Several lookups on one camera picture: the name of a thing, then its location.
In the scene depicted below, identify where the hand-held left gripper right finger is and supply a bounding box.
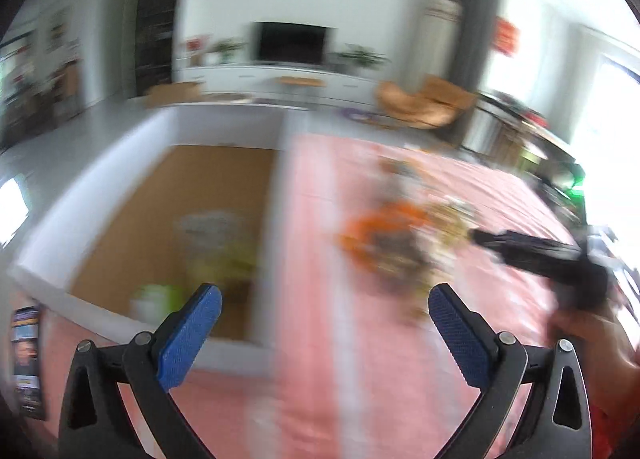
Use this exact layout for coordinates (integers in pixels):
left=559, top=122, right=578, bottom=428
left=428, top=283, right=592, bottom=459

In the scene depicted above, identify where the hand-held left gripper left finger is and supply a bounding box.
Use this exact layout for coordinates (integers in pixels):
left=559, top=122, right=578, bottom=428
left=58, top=283, right=223, bottom=459

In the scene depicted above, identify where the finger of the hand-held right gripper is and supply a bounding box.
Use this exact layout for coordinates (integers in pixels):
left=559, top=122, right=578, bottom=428
left=469, top=229, right=586, bottom=283

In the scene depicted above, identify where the green and white snack bag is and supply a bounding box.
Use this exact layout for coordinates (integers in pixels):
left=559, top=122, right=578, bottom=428
left=129, top=283, right=184, bottom=335

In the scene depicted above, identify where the pale yellow snack bag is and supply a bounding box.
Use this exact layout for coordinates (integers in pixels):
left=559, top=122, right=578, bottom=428
left=174, top=210, right=262, bottom=291

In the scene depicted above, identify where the pile of snack packets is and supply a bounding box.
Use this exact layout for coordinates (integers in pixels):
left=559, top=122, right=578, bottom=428
left=337, top=154, right=482, bottom=326

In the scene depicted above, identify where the white cardboard box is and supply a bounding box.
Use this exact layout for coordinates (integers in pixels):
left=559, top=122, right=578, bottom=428
left=10, top=102, right=311, bottom=376

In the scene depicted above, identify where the person's right forearm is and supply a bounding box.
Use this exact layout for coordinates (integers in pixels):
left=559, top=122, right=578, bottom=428
left=589, top=401, right=622, bottom=459

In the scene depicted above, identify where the person's right hand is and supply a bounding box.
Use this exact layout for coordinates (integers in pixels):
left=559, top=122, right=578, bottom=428
left=547, top=308, right=640, bottom=415

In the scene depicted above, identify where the wooden chair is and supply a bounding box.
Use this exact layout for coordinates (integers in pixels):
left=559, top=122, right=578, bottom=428
left=462, top=92, right=542, bottom=166

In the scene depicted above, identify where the orange striped tablecloth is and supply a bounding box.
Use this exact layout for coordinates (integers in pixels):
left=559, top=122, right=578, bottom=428
left=10, top=132, right=616, bottom=459

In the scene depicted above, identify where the dark printed packet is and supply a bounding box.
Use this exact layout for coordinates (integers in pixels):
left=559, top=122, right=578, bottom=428
left=11, top=306, right=49, bottom=421

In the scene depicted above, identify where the orange lounge chair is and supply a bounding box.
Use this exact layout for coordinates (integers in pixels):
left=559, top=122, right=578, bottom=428
left=376, top=75, right=479, bottom=130

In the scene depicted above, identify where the grey curtain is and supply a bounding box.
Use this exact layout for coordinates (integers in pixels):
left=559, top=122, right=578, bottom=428
left=452, top=0, right=507, bottom=151

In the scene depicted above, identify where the white standing air conditioner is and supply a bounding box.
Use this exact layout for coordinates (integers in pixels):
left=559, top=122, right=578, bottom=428
left=417, top=0, right=464, bottom=91

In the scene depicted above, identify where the brown cardboard carton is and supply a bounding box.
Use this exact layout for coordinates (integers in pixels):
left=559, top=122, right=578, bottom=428
left=144, top=81, right=204, bottom=108

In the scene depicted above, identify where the large green potted plant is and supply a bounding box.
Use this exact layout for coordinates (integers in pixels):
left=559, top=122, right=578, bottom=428
left=336, top=43, right=389, bottom=73

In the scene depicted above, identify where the white television cabinet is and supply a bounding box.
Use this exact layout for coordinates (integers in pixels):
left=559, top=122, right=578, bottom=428
left=172, top=62, right=382, bottom=108

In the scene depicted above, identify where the wooden stool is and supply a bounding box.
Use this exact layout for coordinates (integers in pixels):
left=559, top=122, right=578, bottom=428
left=276, top=76, right=327, bottom=91

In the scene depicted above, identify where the red flower plant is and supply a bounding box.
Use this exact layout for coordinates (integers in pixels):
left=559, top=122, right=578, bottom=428
left=184, top=36, right=209, bottom=65

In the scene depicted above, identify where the leafy potted plant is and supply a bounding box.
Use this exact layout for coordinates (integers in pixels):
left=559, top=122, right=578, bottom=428
left=206, top=38, right=247, bottom=65

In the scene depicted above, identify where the cluttered shelf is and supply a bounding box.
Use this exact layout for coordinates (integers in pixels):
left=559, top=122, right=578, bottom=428
left=0, top=29, right=84, bottom=141

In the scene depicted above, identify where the black television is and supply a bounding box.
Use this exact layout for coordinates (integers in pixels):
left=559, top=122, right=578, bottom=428
left=252, top=22, right=336, bottom=65

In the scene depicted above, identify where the dark tall cabinet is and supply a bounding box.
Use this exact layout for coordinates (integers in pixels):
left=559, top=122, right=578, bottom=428
left=135, top=0, right=184, bottom=96

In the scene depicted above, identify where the red wall decoration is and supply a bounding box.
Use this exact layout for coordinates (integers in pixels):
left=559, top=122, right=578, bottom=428
left=495, top=16, right=521, bottom=56

